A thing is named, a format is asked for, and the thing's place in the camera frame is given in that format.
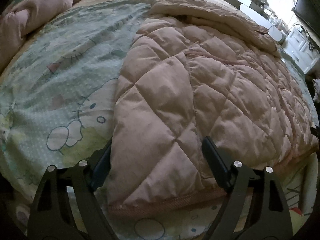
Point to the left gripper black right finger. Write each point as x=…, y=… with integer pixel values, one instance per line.
x=254, y=207

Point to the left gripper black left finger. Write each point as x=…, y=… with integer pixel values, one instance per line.
x=65, y=206

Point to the pink quilted down jacket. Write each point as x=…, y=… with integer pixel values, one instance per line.
x=199, y=69

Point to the light blue cartoon bed sheet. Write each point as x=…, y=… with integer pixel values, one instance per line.
x=57, y=107

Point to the white drawer cabinet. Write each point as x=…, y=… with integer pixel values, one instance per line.
x=297, y=46

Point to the rolled pink duvet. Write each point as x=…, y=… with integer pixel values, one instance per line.
x=19, y=20

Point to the white desk with rounded panels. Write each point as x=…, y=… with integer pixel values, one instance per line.
x=249, y=8

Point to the black wall television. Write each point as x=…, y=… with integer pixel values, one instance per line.
x=307, y=12

